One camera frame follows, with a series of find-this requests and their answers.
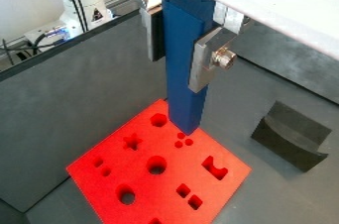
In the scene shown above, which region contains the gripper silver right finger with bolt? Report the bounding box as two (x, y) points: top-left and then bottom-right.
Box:
(188, 2), (252, 93)

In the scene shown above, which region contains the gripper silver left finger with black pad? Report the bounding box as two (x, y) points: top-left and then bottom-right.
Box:
(136, 0), (164, 61)

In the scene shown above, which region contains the blue rectangular block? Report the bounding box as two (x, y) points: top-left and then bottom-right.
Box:
(162, 0), (215, 135)

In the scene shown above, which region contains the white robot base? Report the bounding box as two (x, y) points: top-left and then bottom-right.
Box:
(25, 0), (114, 49)

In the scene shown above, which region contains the black curved fixture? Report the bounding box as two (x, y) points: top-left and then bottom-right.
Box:
(252, 101), (331, 172)

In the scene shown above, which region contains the red foam shape board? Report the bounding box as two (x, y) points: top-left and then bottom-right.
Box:
(67, 100), (251, 224)

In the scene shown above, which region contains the black cable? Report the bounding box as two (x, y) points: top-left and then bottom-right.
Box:
(0, 33), (59, 67)

